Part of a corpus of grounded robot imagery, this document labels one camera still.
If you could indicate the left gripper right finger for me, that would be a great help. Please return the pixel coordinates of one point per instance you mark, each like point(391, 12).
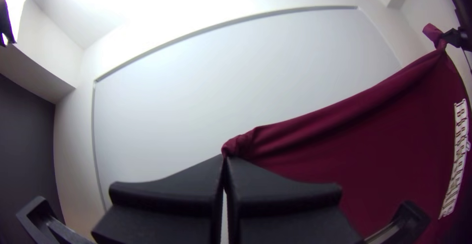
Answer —
point(284, 214)

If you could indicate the maroon t-shirt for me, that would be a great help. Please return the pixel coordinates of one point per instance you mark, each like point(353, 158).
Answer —
point(368, 144)

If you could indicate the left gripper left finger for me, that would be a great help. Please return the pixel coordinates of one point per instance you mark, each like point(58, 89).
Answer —
point(166, 207)

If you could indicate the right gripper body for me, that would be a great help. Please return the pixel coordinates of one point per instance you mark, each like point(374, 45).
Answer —
point(461, 37)

